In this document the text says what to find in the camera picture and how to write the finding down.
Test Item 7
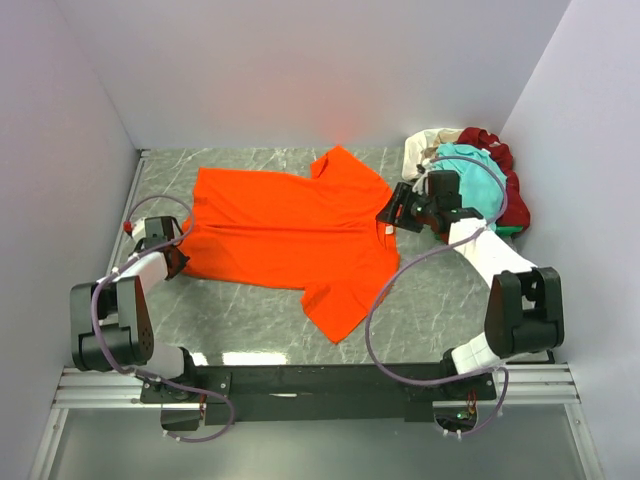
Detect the orange t shirt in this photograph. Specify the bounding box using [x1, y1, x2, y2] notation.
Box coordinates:
[181, 146, 400, 344]

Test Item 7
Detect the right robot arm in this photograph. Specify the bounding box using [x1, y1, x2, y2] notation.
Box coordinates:
[376, 170, 565, 386]

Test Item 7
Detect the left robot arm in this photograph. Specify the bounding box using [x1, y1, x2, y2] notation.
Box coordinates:
[70, 216, 194, 384]

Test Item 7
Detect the teal t shirt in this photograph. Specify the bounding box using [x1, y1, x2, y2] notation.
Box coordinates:
[433, 143, 507, 219]

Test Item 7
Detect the green t shirt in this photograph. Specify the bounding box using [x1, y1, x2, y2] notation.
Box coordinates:
[494, 225, 524, 238]

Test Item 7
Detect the beige t shirt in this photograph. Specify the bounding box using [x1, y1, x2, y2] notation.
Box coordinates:
[423, 128, 462, 158]

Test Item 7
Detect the dark red t shirt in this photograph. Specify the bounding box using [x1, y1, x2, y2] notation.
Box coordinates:
[457, 127, 531, 231]

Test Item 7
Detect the black base beam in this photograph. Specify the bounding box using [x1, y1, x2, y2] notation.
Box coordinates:
[139, 362, 496, 432]

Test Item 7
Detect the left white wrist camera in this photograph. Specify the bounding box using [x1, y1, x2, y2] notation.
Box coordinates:
[122, 217, 146, 242]

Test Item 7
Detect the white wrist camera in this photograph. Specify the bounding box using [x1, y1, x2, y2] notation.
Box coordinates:
[122, 217, 146, 242]
[412, 164, 433, 195]

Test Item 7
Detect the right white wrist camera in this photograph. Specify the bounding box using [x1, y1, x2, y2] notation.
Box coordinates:
[412, 164, 433, 195]

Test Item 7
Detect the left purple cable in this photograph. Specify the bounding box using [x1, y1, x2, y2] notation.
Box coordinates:
[90, 195, 236, 445]

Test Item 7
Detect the aluminium frame rail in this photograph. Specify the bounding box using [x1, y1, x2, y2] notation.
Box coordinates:
[29, 148, 211, 479]

